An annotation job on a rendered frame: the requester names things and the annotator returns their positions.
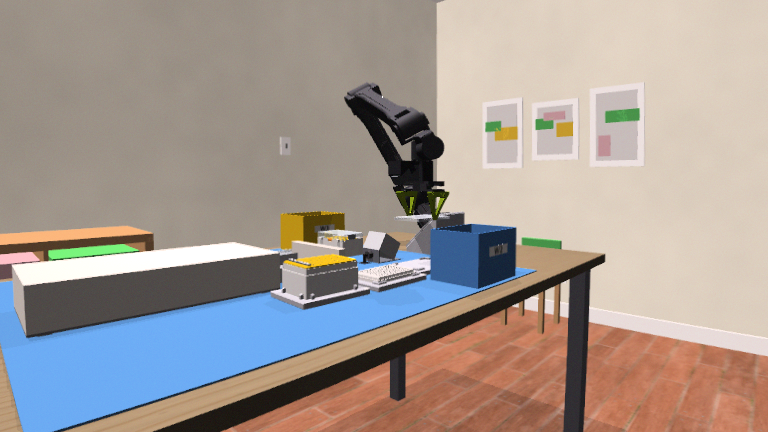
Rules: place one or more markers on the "white push-button box with green button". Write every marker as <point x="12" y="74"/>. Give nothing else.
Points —
<point x="380" y="248"/>

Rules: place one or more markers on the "blue open-top box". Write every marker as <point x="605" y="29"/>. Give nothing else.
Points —
<point x="472" y="255"/>

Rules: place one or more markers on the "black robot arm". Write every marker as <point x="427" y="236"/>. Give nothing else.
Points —
<point x="426" y="146"/>

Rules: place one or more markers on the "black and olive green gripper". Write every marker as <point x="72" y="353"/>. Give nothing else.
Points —
<point x="432" y="194"/>

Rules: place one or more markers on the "yellow open-top bin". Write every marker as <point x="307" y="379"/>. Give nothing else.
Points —
<point x="304" y="226"/>

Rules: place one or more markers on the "blue bench mat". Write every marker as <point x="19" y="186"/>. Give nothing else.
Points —
<point x="76" y="377"/>

